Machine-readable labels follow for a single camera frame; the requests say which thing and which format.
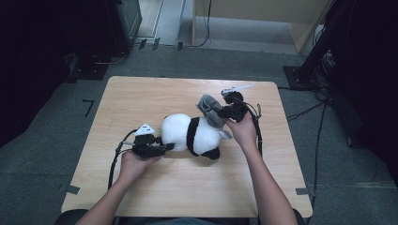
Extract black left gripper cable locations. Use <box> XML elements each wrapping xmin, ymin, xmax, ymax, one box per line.
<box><xmin>107</xmin><ymin>128</ymin><xmax>139</xmax><ymax>190</ymax></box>

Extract dark curtain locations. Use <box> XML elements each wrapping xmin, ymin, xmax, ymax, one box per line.
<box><xmin>0</xmin><ymin>0</ymin><xmax>111</xmax><ymax>148</ymax></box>
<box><xmin>325</xmin><ymin>0</ymin><xmax>398</xmax><ymax>188</ymax></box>

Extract person's right hand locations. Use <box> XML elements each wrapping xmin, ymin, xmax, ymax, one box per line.
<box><xmin>225</xmin><ymin>112</ymin><xmax>259</xmax><ymax>152</ymax></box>

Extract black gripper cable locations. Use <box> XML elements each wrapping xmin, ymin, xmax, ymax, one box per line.
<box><xmin>237</xmin><ymin>97</ymin><xmax>265</xmax><ymax>157</ymax></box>
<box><xmin>107</xmin><ymin>128</ymin><xmax>139</xmax><ymax>190</ymax></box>

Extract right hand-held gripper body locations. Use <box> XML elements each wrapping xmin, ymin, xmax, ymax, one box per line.
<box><xmin>221</xmin><ymin>83</ymin><xmax>254</xmax><ymax>123</ymax></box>

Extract dark equipment cabinet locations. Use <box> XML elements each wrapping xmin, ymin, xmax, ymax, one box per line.
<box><xmin>106</xmin><ymin>0</ymin><xmax>144</xmax><ymax>56</ymax></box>

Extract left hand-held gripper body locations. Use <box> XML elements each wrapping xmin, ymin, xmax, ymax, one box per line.
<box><xmin>132</xmin><ymin>123</ymin><xmax>158</xmax><ymax>159</ymax></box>

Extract black floor base plate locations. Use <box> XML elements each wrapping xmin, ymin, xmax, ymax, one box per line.
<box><xmin>67</xmin><ymin>62</ymin><xmax>109</xmax><ymax>82</ymax></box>

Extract grey cloth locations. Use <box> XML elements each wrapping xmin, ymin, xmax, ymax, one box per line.
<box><xmin>196</xmin><ymin>94</ymin><xmax>227</xmax><ymax>129</ymax></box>

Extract black and white panda plush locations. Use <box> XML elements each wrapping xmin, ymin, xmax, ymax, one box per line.
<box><xmin>161</xmin><ymin>112</ymin><xmax>233</xmax><ymax>160</ymax></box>

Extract long black floor cable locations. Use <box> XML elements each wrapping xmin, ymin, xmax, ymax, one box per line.
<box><xmin>304</xmin><ymin>102</ymin><xmax>329</xmax><ymax>225</ymax></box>

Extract person's left hand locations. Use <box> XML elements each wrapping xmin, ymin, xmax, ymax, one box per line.
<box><xmin>120</xmin><ymin>152</ymin><xmax>162</xmax><ymax>186</ymax></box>

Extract light wooden cabinet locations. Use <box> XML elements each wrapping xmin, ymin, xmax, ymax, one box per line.
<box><xmin>191</xmin><ymin>0</ymin><xmax>333</xmax><ymax>54</ymax></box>

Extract black hanging cable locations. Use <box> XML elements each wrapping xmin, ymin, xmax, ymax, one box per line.
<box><xmin>187</xmin><ymin>0</ymin><xmax>212</xmax><ymax>49</ymax></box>

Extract black metal stand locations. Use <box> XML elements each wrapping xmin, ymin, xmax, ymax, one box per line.
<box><xmin>283</xmin><ymin>0</ymin><xmax>348</xmax><ymax>92</ymax></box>

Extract looped cable on floor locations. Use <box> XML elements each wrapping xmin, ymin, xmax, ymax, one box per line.
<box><xmin>92</xmin><ymin>51</ymin><xmax>130</xmax><ymax>66</ymax></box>

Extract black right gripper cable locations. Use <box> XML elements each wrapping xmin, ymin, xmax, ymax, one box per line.
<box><xmin>237</xmin><ymin>97</ymin><xmax>265</xmax><ymax>157</ymax></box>

